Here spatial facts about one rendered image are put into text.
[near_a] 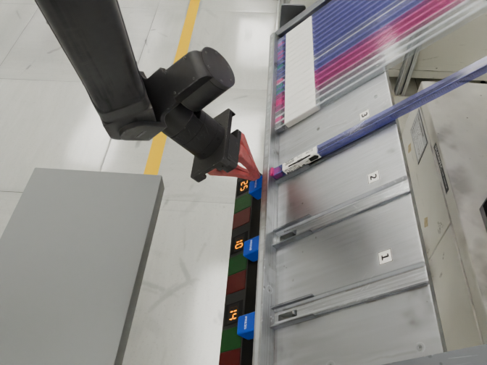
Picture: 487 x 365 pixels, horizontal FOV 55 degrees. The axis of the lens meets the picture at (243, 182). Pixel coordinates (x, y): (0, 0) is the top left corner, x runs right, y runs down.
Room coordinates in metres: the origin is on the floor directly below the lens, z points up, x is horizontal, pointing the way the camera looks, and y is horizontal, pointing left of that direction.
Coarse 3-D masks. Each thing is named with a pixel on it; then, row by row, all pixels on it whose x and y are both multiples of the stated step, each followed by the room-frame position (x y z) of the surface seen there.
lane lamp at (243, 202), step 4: (244, 196) 0.46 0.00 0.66; (248, 196) 0.45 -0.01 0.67; (236, 200) 0.46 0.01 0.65; (240, 200) 0.46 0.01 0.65; (244, 200) 0.45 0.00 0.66; (248, 200) 0.45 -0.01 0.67; (236, 204) 0.45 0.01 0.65; (240, 204) 0.45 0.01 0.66; (244, 204) 0.44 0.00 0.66; (248, 204) 0.44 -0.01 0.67; (236, 208) 0.44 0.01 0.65; (240, 208) 0.44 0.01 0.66; (244, 208) 0.43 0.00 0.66; (236, 212) 0.43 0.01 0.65
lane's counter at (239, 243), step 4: (244, 232) 0.39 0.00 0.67; (236, 236) 0.39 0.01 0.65; (240, 236) 0.38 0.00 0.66; (244, 236) 0.38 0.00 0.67; (232, 240) 0.38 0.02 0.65; (236, 240) 0.38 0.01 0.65; (240, 240) 0.38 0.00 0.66; (244, 240) 0.37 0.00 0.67; (232, 244) 0.38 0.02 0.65; (236, 244) 0.37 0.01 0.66; (240, 244) 0.37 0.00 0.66; (232, 248) 0.37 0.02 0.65; (236, 248) 0.37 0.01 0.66; (240, 248) 0.36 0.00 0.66; (232, 252) 0.36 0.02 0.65; (236, 252) 0.36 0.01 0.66
